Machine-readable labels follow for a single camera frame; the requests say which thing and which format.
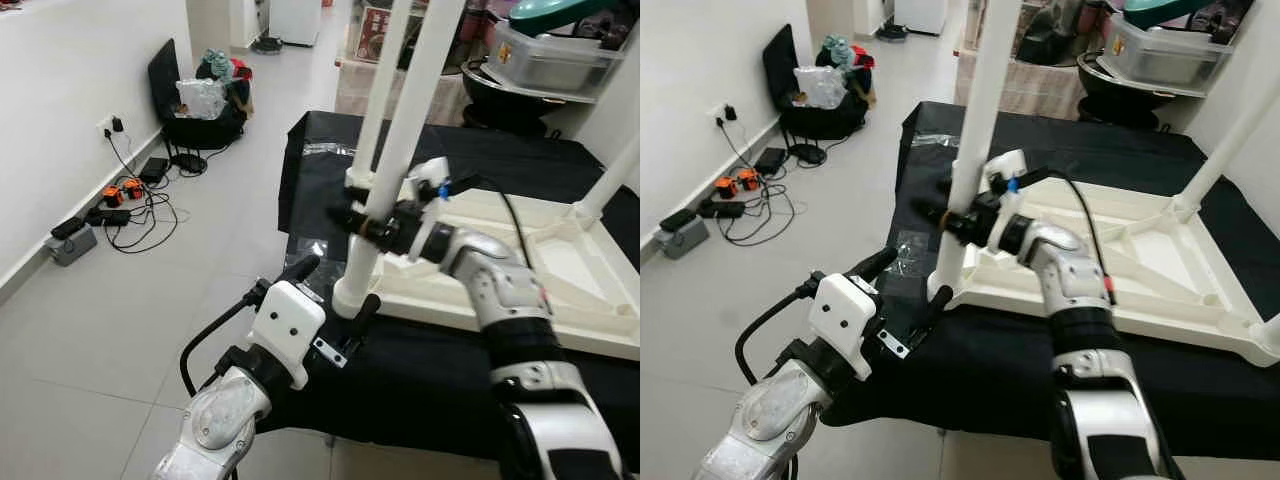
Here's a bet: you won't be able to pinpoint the red printed box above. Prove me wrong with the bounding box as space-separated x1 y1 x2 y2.
355 5 396 63

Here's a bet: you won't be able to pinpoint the grey power brick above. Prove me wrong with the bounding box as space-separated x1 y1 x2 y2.
655 208 709 259
45 218 98 266

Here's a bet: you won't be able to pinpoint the clear plastic storage box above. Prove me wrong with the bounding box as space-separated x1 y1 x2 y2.
1105 12 1236 89
490 20 626 96

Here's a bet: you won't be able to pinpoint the white plastic table top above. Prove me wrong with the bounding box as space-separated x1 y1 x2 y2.
935 170 1280 369
343 168 641 363

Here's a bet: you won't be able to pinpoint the black table cloth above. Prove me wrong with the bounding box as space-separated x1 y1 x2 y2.
820 100 1280 463
258 110 641 471

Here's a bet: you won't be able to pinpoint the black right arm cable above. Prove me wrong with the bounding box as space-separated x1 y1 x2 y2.
438 172 536 271
1008 165 1119 306

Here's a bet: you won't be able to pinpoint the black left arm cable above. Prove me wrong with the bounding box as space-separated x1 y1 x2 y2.
735 275 826 386
180 285 271 396

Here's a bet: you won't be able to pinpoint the tangled black floor cables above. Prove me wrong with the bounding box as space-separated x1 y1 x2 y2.
715 118 801 246
100 130 191 253

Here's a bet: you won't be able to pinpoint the white plastic table leg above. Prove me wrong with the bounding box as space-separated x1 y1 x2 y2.
332 0 468 319
345 0 416 191
1250 312 1280 361
925 0 1023 303
572 130 641 223
1172 75 1280 223

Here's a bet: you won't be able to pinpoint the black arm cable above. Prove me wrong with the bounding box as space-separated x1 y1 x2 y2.
180 285 271 396
735 275 826 386
438 172 536 271
1008 165 1119 306

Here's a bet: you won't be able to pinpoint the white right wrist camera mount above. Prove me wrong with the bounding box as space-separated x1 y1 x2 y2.
395 157 453 263
983 150 1031 251

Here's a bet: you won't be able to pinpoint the beige cloth covered bench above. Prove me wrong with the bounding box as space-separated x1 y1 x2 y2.
335 60 471 126
955 50 1086 119

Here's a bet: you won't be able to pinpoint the dark green lid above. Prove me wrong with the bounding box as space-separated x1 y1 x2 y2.
1122 0 1241 31
508 0 621 36

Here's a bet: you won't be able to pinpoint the black round stool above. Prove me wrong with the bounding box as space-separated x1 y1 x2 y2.
1078 50 1186 129
462 58 566 136

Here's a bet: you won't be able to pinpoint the white fridge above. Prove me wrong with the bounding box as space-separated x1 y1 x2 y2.
893 0 946 36
268 0 323 46

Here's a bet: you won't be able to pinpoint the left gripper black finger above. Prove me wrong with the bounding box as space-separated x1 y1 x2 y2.
845 246 899 283
915 285 954 336
345 293 383 341
278 253 323 286

